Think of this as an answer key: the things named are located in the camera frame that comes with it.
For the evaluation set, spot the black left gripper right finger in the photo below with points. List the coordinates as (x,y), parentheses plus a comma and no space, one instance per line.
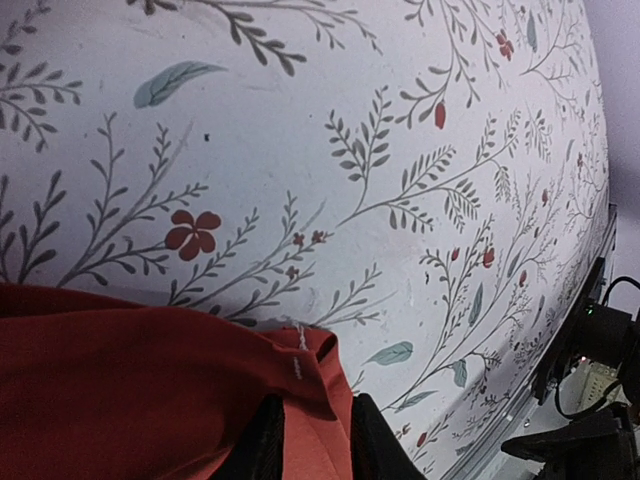
(376,453)

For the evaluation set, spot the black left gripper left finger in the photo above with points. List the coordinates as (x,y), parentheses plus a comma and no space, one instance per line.
(258,452)

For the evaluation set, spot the floral patterned table mat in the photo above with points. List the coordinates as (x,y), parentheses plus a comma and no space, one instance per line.
(426,179)

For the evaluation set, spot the red and white underwear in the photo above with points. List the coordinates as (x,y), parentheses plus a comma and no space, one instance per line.
(94,387)

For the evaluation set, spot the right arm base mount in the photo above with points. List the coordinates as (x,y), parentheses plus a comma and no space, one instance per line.
(591,374)

